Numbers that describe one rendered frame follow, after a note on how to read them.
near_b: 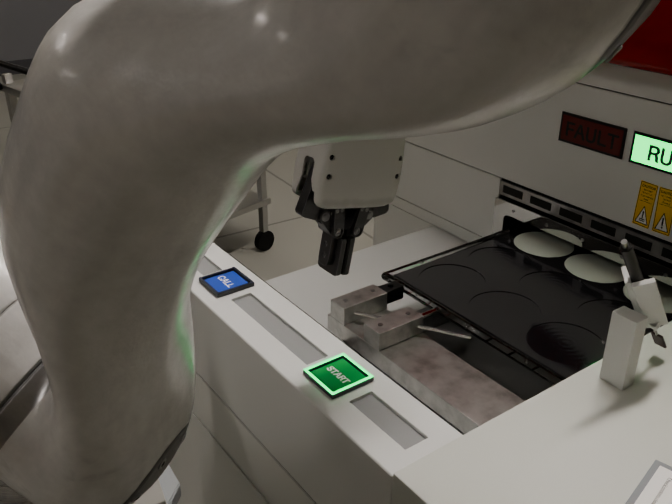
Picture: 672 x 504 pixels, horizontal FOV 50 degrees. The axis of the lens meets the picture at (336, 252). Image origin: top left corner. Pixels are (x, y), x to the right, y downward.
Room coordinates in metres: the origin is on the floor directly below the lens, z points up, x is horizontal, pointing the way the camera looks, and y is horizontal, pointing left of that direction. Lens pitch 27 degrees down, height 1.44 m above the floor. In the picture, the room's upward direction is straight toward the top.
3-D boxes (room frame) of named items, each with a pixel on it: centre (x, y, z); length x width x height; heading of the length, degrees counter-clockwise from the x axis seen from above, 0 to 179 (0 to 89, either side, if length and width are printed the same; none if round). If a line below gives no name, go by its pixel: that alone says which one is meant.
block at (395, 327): (0.85, -0.08, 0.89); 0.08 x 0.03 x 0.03; 126
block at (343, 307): (0.91, -0.03, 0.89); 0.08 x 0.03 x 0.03; 126
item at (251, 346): (0.74, 0.07, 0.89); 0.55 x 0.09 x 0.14; 36
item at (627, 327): (0.64, -0.32, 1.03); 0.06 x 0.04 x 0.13; 126
